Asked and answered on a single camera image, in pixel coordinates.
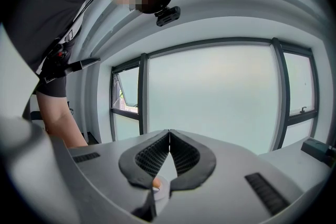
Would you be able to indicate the black head-mounted camera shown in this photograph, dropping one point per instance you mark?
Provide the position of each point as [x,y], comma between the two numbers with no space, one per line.
[168,17]

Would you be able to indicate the large dark-framed frosted window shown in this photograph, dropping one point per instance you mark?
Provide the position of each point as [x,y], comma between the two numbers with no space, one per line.
[210,97]

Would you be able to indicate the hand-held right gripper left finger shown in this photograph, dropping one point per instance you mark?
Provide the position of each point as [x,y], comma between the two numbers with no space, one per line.
[127,165]

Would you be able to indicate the black chest-mounted device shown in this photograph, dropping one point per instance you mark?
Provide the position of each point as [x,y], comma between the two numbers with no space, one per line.
[55,65]

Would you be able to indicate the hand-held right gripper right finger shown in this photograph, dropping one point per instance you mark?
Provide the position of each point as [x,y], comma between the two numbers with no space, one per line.
[206,165]

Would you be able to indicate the black box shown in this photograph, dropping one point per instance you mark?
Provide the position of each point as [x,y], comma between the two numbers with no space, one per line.
[315,149]

